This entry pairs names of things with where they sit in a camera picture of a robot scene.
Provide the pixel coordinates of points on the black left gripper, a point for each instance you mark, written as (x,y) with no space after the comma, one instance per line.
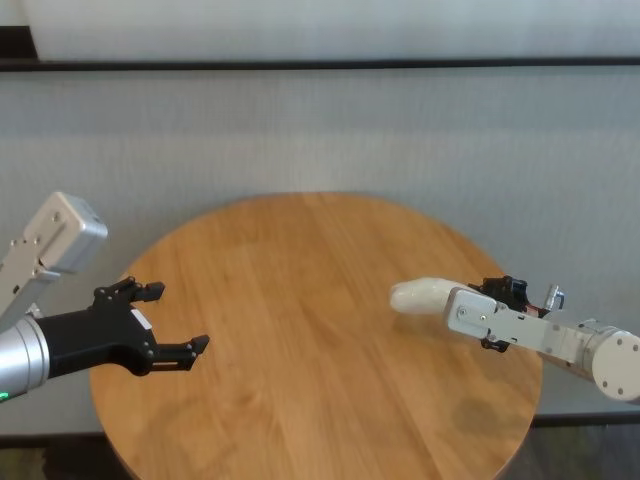
(95,340)

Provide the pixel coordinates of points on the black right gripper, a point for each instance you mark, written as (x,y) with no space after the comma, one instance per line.
(507,292)

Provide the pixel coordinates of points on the white plastic-wrapped sandbag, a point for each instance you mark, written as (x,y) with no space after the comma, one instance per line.
(415,295)

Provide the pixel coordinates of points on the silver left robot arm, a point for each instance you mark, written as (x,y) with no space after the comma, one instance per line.
(22,360)

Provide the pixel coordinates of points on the silver right wrist connector plug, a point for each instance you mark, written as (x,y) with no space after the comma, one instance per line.
(554,297)

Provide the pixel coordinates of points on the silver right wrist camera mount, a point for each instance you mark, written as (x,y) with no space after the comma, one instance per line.
(480,315)

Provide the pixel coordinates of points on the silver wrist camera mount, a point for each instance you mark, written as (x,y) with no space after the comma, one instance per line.
(60,235)
(480,315)

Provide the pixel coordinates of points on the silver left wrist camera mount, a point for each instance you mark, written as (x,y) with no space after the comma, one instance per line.
(60,235)

